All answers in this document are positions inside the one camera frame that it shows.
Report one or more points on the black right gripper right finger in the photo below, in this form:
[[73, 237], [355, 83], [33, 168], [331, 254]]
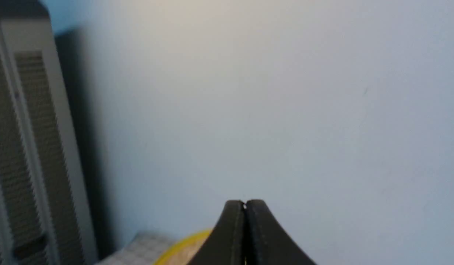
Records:
[[267, 242]]

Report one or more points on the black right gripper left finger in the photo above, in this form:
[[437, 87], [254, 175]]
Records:
[[224, 245]]

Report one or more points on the yellow rimmed bamboo steamer basket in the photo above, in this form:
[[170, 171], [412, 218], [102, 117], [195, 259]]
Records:
[[184, 250]]

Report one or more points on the grey louvred panel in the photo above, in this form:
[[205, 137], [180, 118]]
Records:
[[44, 211]]

